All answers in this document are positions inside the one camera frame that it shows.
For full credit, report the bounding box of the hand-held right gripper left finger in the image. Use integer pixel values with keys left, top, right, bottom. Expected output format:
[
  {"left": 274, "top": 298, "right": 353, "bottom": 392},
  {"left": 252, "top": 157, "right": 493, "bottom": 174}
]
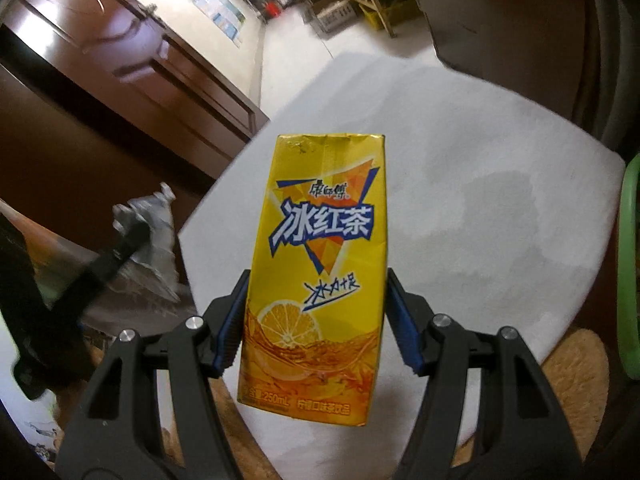
[{"left": 54, "top": 269, "right": 251, "bottom": 480}]

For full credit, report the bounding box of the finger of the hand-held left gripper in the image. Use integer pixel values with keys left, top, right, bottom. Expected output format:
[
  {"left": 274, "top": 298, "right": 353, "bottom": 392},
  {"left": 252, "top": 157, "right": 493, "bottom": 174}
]
[{"left": 47, "top": 221, "right": 152, "bottom": 313}]

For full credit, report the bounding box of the yellow plastic crate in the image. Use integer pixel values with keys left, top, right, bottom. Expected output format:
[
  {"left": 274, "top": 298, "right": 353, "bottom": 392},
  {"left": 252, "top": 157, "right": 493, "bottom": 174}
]
[{"left": 362, "top": 0, "right": 418, "bottom": 31}]

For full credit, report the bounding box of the brown wooden door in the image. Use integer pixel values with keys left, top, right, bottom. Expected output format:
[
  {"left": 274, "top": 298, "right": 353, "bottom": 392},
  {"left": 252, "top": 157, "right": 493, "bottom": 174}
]
[{"left": 0, "top": 0, "right": 271, "bottom": 181}]

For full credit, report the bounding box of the brown fluffy seat cover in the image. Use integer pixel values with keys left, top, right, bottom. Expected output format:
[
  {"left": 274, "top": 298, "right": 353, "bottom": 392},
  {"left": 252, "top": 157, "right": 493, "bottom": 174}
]
[{"left": 542, "top": 329, "right": 611, "bottom": 411}]

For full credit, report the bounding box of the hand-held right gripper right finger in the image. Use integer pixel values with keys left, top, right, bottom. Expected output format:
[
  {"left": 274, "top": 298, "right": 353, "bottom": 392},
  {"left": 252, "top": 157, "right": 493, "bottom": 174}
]
[{"left": 384, "top": 266, "right": 583, "bottom": 480}]

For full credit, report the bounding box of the dark brown wardrobe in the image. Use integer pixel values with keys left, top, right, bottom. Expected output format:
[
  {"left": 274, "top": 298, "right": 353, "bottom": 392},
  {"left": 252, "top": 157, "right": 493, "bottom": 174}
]
[{"left": 400, "top": 0, "right": 601, "bottom": 126}]

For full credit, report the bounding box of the wall poster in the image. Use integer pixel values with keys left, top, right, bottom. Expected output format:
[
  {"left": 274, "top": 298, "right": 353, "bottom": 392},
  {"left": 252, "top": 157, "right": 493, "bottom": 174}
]
[{"left": 191, "top": 0, "right": 247, "bottom": 48}]

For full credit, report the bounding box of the silver foil wrapper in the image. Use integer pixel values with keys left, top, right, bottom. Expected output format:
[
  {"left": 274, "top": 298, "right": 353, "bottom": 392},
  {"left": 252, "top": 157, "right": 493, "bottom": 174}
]
[{"left": 112, "top": 183, "right": 181, "bottom": 303}]

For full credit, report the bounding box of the green plastic container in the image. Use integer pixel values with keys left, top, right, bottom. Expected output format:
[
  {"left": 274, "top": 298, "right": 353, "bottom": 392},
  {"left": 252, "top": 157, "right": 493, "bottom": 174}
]
[{"left": 616, "top": 154, "right": 640, "bottom": 378}]

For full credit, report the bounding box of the yellow tea carton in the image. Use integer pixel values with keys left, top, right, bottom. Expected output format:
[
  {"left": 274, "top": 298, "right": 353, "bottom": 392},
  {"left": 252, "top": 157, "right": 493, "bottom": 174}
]
[{"left": 236, "top": 132, "right": 390, "bottom": 428}]

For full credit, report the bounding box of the cardboard box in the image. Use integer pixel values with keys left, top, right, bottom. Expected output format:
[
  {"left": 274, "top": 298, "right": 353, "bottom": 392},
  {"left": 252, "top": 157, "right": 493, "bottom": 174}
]
[{"left": 307, "top": 0, "right": 358, "bottom": 36}]

